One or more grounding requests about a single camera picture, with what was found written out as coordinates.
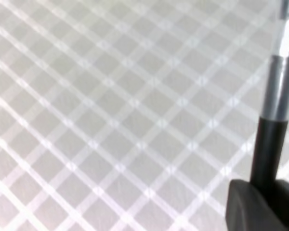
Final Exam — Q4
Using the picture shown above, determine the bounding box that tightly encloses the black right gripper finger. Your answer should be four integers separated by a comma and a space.
225, 180, 289, 231

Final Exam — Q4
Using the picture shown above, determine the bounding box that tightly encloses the grey grid tablecloth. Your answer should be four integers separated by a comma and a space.
0, 0, 277, 231

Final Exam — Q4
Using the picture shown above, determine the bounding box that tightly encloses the black pen cap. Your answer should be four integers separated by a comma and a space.
272, 0, 289, 57

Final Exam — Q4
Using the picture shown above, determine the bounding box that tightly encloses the black pen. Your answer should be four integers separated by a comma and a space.
250, 48, 289, 187

